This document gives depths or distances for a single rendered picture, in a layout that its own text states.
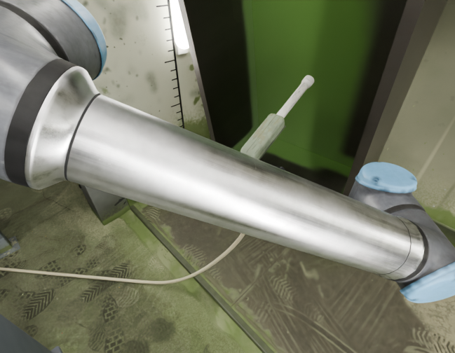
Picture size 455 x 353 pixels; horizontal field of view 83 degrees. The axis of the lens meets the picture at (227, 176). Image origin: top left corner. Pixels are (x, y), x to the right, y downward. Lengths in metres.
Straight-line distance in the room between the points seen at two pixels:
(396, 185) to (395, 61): 0.25
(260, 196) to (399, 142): 1.62
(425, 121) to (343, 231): 1.57
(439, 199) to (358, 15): 1.16
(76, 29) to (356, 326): 1.38
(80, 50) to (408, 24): 0.51
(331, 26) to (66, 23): 0.84
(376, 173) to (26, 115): 0.49
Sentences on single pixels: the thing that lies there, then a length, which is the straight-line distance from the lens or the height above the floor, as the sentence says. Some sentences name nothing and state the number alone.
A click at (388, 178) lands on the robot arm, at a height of 0.98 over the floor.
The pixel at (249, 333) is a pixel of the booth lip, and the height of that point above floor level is 0.04.
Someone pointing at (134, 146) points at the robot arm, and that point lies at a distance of 0.23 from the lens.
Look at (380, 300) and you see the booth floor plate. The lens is 1.52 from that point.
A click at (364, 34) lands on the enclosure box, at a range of 1.01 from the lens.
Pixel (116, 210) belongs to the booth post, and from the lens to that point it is 1.76.
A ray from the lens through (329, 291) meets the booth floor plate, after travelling 1.45.
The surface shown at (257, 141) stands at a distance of 0.68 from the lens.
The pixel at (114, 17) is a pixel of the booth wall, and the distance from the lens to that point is 1.39.
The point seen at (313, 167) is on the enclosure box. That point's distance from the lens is 1.28.
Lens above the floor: 1.27
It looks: 40 degrees down
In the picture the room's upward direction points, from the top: straight up
